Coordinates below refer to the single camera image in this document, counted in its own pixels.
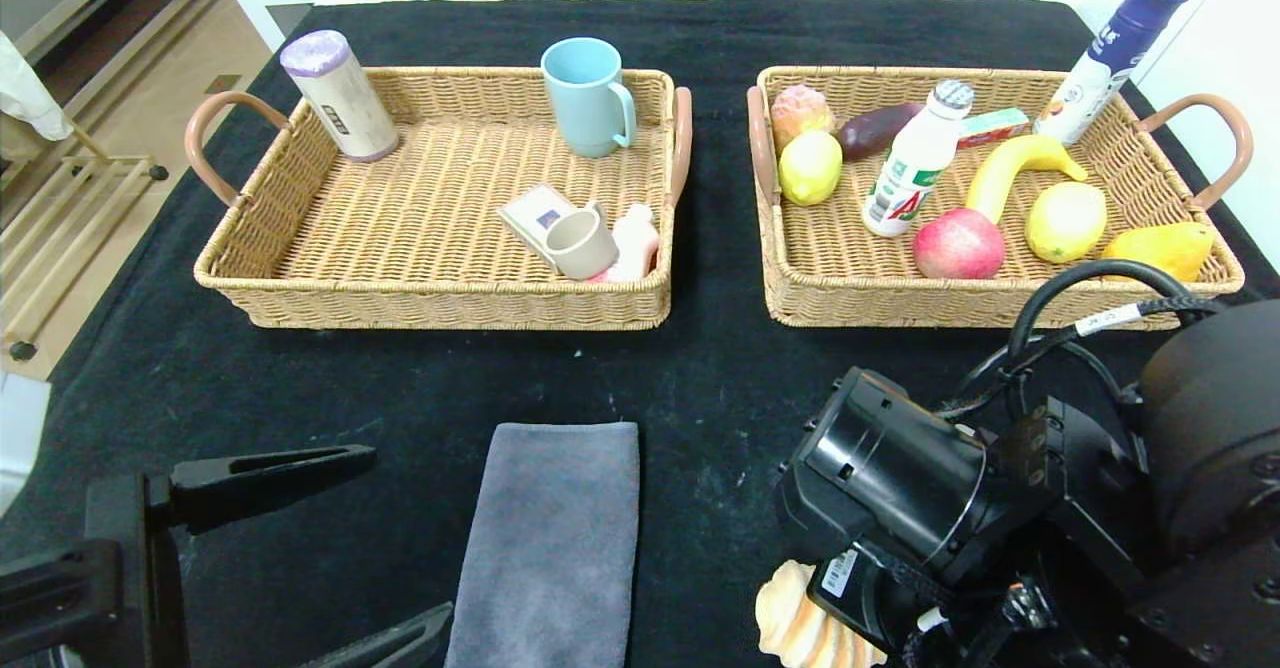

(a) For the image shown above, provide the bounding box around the small cream espresso cup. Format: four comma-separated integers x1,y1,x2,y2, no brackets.
543,204,620,281

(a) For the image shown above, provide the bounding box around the cream playing card box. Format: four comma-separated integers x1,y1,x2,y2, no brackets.
497,183,581,269

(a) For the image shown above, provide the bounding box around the grey towel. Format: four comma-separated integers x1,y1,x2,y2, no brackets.
444,422,641,668

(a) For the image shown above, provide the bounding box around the white milk bottle green label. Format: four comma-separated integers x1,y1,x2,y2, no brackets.
862,79,976,238

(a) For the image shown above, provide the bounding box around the red apple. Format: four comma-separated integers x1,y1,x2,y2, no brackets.
912,207,1006,280

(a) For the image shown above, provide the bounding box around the striped bread loaf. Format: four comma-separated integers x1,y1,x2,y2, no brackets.
755,559,888,668

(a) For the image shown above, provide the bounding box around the wicker basket holding food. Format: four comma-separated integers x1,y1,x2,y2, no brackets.
745,65,1253,331

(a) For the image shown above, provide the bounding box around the wicker basket holding household items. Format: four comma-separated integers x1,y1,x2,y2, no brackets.
184,66,694,331

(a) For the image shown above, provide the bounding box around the pale pink object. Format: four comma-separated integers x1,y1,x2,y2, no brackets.
590,202,662,284

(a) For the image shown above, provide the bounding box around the black table cloth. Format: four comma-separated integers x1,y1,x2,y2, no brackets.
0,0,1280,668

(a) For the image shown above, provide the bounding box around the light blue mug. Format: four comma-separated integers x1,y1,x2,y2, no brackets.
541,36,638,158

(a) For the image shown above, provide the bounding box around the yellow lemon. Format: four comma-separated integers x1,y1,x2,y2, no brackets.
777,129,843,206
1024,181,1109,264

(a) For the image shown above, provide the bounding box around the orange pink peach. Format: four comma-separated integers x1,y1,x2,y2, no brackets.
769,85,836,154

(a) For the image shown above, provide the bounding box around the dark purple eggplant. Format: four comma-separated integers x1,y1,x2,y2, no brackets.
837,102,929,162

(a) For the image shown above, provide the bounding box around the cream canister purple lid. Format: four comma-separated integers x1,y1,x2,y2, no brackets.
279,30,400,163

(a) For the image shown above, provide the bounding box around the yellow banana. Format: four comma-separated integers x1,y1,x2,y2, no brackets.
965,134,1089,226

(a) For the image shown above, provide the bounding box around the red green snack pack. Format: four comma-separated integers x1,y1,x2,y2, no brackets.
958,107,1031,150

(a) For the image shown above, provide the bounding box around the orange yellow mango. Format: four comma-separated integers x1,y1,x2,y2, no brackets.
1100,221,1217,283

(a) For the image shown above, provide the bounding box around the white bottle purple cap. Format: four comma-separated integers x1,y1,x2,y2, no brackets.
1033,0,1193,146

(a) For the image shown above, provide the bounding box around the cream folding rack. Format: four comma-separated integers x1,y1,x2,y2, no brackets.
0,153,169,361

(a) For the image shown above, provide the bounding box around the white hanging cloth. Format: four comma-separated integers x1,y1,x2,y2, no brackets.
0,31,74,142

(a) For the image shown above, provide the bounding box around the smooth black camera cable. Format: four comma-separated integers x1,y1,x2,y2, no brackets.
1004,259,1201,419

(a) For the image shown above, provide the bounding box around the braided black arm cable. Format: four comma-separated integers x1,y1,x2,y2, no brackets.
938,294,1226,421

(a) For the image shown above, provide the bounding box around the grey metal shelf frame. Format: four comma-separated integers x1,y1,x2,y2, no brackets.
0,0,229,69

